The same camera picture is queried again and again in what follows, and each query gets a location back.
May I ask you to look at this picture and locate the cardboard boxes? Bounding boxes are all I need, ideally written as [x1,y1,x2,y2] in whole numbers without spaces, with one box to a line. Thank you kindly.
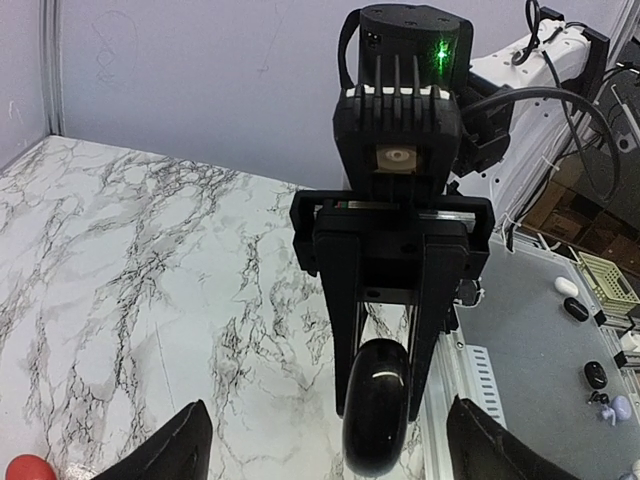
[523,151,639,274]

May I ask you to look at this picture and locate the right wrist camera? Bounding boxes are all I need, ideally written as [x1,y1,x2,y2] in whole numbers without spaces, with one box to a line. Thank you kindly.
[333,85,462,199]

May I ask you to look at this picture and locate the black earbud charging case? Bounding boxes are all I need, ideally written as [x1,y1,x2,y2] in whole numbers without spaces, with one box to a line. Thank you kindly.
[342,338,411,477]

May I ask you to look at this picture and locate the front aluminium rail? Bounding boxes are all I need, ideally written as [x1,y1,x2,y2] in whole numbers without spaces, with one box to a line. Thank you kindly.
[418,329,506,479]

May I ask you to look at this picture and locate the purple earbuds right bench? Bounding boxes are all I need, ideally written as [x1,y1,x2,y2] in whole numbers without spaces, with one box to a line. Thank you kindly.
[588,391,634,426]

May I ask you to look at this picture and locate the beige plastic basket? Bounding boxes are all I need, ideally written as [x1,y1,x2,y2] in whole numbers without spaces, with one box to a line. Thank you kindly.
[578,252,639,317]

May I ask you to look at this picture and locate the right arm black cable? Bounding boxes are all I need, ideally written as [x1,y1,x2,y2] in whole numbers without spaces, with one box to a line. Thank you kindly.
[459,0,624,206]

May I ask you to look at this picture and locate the black earbud case right bench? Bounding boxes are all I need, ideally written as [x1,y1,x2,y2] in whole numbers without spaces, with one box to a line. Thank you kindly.
[563,297,590,323]

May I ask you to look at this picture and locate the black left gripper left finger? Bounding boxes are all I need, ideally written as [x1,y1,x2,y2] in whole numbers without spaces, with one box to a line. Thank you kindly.
[102,400,213,480]

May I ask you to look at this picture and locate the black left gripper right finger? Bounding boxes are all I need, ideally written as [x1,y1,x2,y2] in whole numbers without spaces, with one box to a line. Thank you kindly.
[446,396,574,480]

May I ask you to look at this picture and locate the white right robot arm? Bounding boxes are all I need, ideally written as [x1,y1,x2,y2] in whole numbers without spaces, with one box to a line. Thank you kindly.
[290,4,603,421]

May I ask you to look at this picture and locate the left aluminium frame post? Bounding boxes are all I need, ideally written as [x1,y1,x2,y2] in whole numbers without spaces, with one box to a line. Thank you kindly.
[39,0,64,136]

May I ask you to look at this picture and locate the red round charging case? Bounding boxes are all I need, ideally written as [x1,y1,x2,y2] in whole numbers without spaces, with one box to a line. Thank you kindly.
[5,454,57,480]

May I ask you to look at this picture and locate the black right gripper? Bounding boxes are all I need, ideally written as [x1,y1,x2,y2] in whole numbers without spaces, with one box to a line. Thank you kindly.
[290,190,495,420]

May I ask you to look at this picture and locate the white earbud case on bench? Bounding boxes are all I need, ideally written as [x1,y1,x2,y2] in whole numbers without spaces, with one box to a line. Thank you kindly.
[554,276,579,297]

